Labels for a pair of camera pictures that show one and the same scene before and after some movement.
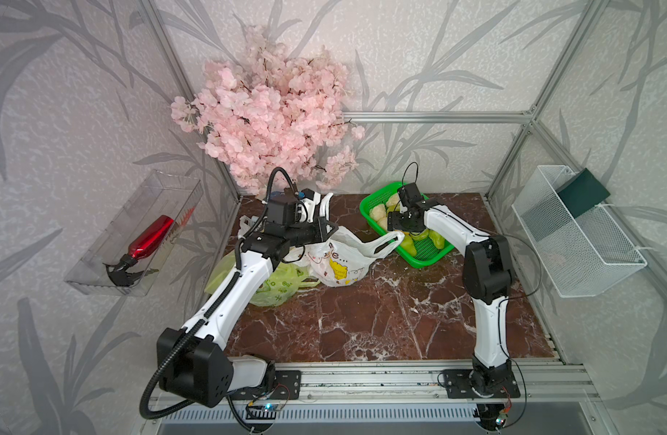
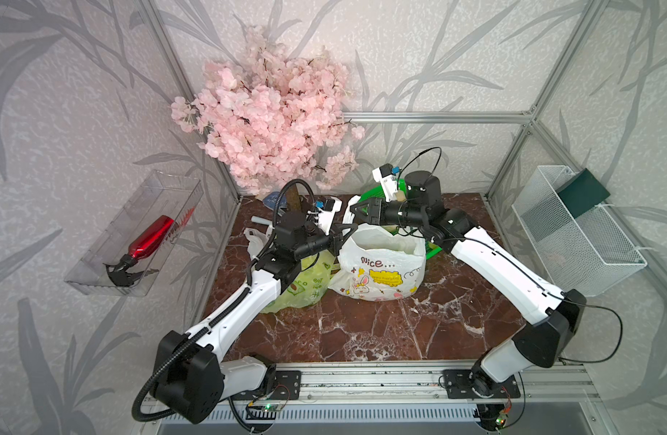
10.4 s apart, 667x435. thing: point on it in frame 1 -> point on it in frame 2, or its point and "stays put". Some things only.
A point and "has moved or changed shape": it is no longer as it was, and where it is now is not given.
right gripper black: [392, 222] -> [376, 214]
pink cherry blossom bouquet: [264, 111] stays put
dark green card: [582, 192] stays put
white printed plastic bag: [343, 258] has moved or changed shape
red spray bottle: [142, 246] stays put
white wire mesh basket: [583, 256] stays put
